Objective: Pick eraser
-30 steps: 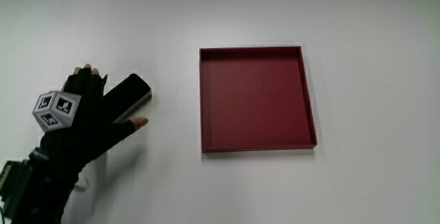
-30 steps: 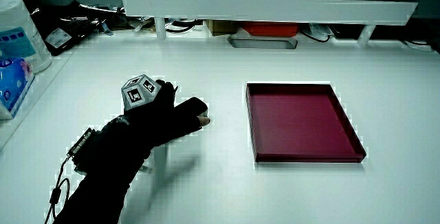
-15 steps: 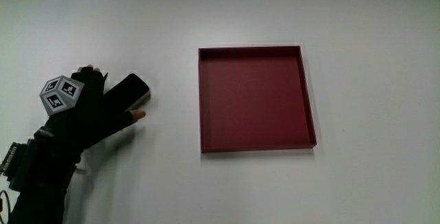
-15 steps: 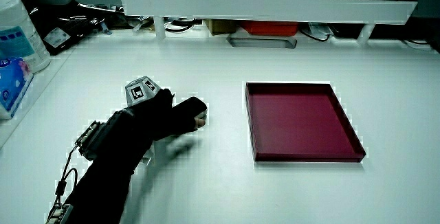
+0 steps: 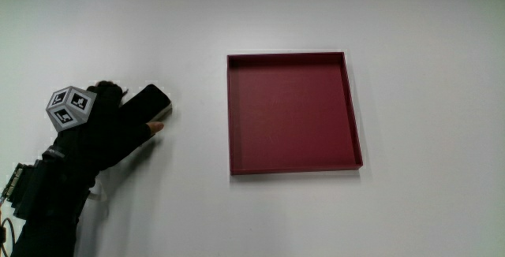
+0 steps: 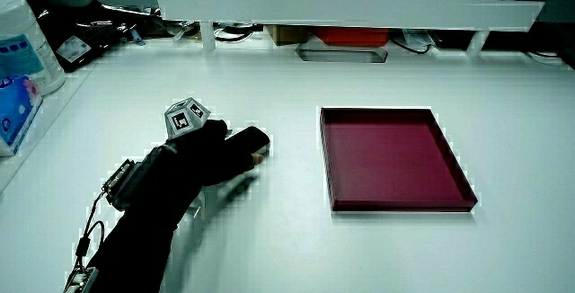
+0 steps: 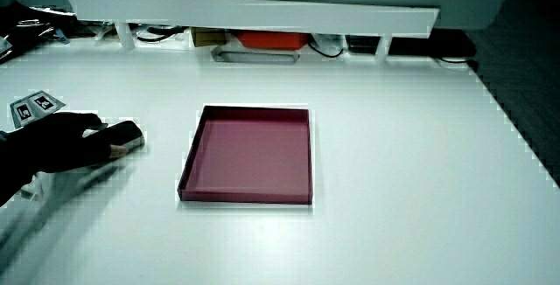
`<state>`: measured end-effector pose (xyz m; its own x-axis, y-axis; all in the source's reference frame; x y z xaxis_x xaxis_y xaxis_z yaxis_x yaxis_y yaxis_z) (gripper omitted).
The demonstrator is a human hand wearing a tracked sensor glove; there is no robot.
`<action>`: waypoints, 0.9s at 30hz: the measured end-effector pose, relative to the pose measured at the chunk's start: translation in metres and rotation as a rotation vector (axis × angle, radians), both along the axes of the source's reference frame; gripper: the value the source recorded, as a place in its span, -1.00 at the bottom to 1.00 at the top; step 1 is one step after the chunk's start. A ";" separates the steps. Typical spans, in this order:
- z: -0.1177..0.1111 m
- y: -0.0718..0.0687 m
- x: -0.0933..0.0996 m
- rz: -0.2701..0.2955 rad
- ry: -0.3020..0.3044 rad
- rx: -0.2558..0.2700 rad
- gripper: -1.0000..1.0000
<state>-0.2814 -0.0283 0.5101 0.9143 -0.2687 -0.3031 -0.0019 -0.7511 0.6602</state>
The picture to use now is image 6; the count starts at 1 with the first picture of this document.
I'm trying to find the dark red square tray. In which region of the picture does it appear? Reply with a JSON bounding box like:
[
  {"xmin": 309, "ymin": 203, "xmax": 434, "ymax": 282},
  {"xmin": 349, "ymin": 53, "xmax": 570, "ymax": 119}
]
[{"xmin": 319, "ymin": 106, "xmax": 479, "ymax": 214}]

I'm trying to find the white wipes canister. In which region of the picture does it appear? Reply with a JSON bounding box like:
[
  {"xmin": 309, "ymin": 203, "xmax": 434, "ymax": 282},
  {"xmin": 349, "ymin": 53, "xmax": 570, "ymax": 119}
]
[{"xmin": 0, "ymin": 0, "xmax": 66, "ymax": 97}]

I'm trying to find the silver cable connector box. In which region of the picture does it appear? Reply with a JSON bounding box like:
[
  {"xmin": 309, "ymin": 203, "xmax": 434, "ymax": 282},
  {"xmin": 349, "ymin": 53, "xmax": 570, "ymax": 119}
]
[{"xmin": 62, "ymin": 265, "xmax": 100, "ymax": 293}]

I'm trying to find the black bag with white label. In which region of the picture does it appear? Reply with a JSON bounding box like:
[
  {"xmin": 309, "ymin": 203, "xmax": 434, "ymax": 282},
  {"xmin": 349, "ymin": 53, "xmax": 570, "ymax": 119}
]
[{"xmin": 37, "ymin": 0, "xmax": 138, "ymax": 74}]

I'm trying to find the white plastic packet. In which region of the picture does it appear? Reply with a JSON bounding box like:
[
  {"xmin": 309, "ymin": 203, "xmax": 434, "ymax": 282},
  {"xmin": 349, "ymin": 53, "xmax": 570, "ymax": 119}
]
[{"xmin": 401, "ymin": 29, "xmax": 433, "ymax": 49}]

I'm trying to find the person's left hand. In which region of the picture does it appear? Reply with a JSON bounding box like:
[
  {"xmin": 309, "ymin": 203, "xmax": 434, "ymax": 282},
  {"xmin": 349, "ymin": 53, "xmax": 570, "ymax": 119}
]
[{"xmin": 151, "ymin": 96, "xmax": 267, "ymax": 188}]

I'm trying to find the brown cardboard box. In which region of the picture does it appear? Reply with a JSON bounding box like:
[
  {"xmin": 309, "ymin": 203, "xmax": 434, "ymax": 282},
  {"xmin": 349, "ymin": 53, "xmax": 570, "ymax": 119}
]
[{"xmin": 264, "ymin": 24, "xmax": 310, "ymax": 47}]

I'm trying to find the person's left forearm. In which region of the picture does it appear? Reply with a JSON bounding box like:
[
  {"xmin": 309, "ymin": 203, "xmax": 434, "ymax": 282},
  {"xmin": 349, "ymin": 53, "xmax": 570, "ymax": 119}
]
[{"xmin": 84, "ymin": 148, "xmax": 204, "ymax": 293}]

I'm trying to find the black glove cable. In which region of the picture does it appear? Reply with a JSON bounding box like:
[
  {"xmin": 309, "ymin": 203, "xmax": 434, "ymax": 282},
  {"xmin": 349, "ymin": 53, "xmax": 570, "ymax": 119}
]
[{"xmin": 71, "ymin": 189, "xmax": 107, "ymax": 276}]

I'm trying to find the orange box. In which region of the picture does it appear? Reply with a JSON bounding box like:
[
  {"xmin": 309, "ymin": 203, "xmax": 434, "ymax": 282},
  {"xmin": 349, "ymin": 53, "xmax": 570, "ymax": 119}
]
[{"xmin": 312, "ymin": 26, "xmax": 391, "ymax": 48}]

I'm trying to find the blue tissue pack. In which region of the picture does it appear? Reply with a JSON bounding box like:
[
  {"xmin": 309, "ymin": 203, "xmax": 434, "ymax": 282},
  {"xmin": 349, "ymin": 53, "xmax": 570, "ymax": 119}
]
[{"xmin": 0, "ymin": 74, "xmax": 44, "ymax": 157}]

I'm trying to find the black wrist electronics module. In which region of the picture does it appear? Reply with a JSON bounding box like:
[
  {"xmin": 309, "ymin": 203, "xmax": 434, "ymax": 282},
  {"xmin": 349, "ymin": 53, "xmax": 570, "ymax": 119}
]
[{"xmin": 102, "ymin": 157, "xmax": 146, "ymax": 213}]

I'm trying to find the white desk shelf riser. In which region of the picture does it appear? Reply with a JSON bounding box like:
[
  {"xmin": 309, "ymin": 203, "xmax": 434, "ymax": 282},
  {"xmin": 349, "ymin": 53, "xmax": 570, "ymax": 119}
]
[{"xmin": 154, "ymin": 0, "xmax": 546, "ymax": 58}]

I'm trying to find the clear grey flat tray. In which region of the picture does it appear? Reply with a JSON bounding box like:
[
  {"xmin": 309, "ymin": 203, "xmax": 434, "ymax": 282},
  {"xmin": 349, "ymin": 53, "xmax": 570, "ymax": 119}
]
[{"xmin": 295, "ymin": 42, "xmax": 389, "ymax": 65}]

